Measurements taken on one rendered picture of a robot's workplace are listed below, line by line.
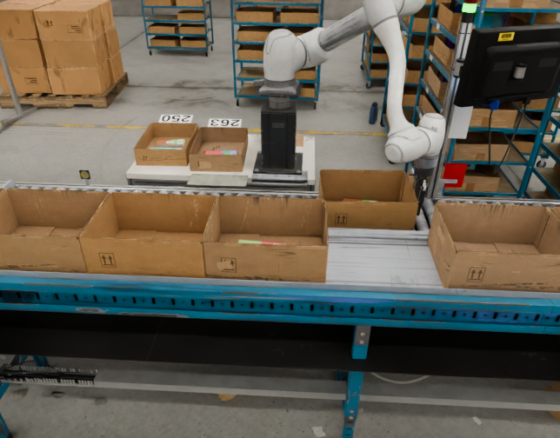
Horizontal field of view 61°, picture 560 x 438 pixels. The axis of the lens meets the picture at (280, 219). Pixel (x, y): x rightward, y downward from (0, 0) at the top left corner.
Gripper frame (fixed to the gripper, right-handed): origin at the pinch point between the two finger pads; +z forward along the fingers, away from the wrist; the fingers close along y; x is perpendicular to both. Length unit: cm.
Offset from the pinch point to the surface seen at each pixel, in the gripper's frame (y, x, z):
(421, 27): 222, -40, -33
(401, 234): -25.9, 11.2, -3.5
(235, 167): 48, 85, 7
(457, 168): 32.1, -24.7, -3.8
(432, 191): 28.2, -14.0, 7.3
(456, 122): 31.2, -19.0, -27.1
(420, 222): 5.7, -4.4, 10.7
